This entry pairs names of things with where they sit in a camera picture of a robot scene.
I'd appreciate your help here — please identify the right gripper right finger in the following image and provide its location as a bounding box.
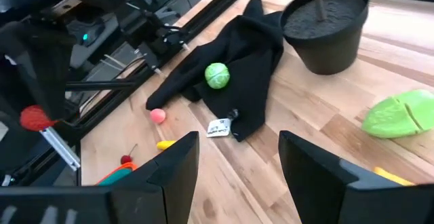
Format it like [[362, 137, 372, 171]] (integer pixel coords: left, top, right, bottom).
[[277, 130, 416, 224]]

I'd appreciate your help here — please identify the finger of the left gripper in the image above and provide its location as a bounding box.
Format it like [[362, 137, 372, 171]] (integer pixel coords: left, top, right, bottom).
[[32, 77, 71, 129], [0, 81, 26, 170]]

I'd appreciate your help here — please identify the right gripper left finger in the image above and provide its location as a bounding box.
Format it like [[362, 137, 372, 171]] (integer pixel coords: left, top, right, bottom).
[[110, 130, 201, 224]]

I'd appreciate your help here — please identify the yellow toy banana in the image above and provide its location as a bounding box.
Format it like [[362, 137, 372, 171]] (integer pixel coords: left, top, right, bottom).
[[156, 139, 177, 151]]

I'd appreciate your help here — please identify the red toy cherry with stem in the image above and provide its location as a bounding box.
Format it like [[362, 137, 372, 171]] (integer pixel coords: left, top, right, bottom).
[[120, 143, 139, 166]]

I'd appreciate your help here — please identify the pink toy peach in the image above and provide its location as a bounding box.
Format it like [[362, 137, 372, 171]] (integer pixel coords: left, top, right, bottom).
[[149, 108, 167, 125]]

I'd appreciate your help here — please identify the round green toy cabbage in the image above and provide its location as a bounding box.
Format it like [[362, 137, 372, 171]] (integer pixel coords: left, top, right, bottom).
[[204, 62, 231, 90]]

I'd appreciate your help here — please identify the teal basket with orange rim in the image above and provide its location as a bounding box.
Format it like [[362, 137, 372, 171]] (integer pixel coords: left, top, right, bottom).
[[96, 162, 138, 187]]

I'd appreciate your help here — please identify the black device with light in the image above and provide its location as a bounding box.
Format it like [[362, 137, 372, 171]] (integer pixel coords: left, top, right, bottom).
[[67, 15, 109, 48]]

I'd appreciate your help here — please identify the yellow cloth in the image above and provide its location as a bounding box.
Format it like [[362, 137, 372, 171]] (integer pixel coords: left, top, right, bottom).
[[374, 166, 415, 187]]

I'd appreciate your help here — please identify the white price tag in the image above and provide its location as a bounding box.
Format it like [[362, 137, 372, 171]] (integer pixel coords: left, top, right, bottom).
[[205, 117, 233, 138]]

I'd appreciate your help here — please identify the leafy plant in black pot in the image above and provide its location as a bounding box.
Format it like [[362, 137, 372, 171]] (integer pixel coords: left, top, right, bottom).
[[280, 0, 370, 75]]

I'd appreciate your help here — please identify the black cloth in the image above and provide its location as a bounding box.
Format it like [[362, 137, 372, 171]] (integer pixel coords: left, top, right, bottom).
[[145, 0, 285, 143]]

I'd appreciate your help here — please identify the silver aluminium bracket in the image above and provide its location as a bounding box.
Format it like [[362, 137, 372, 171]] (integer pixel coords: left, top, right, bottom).
[[39, 127, 81, 171]]

